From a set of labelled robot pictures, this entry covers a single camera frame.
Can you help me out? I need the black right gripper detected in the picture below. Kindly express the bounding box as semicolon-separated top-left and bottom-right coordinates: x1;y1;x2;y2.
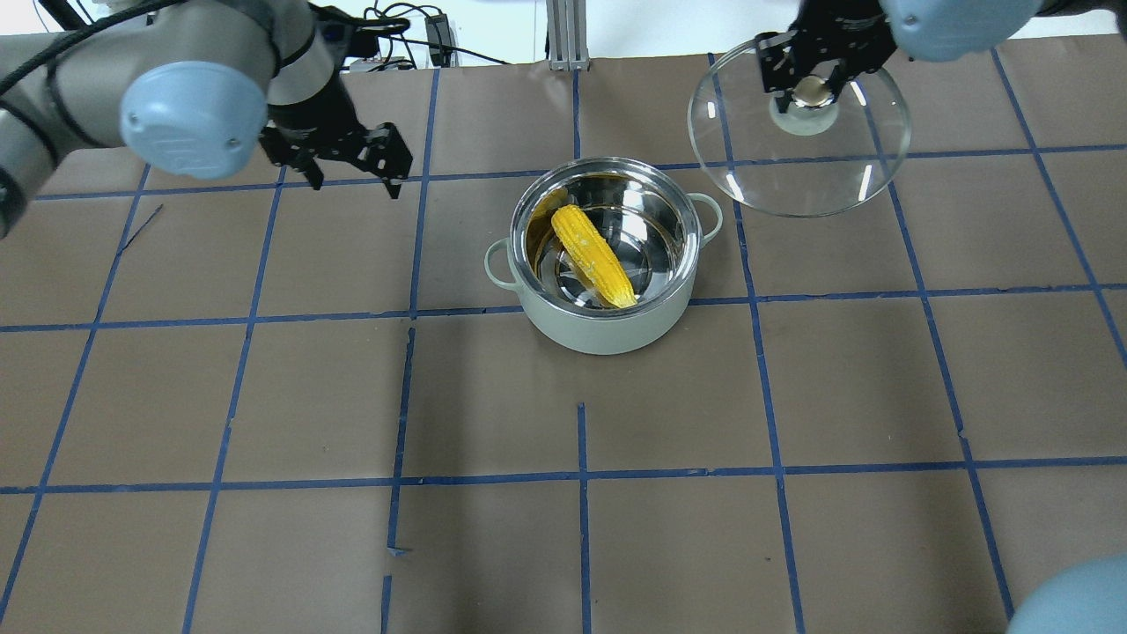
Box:
757;18;897;115

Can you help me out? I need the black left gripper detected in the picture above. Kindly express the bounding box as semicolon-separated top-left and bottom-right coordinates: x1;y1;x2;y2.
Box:
259;122;414;200

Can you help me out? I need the glass pot lid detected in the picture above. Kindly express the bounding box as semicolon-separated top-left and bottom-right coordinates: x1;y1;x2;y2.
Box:
687;41;913;218

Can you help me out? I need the yellow corn cob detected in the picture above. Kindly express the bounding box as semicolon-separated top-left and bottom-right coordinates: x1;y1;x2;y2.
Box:
550;204;637;309

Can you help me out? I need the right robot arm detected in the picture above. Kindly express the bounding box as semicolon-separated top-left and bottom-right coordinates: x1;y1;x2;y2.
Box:
753;1;1126;107

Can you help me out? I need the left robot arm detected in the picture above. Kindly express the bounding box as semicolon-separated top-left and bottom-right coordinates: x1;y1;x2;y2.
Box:
1;1;414;234

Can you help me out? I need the grey-green cooking pot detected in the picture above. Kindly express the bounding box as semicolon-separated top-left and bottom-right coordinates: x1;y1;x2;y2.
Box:
483;157;724;356

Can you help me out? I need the brown paper table mat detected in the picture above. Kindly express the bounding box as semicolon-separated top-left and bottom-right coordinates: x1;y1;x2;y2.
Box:
3;36;1124;633

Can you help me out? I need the aluminium frame post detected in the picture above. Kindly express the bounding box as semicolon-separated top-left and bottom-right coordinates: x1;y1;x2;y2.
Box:
545;0;589;71

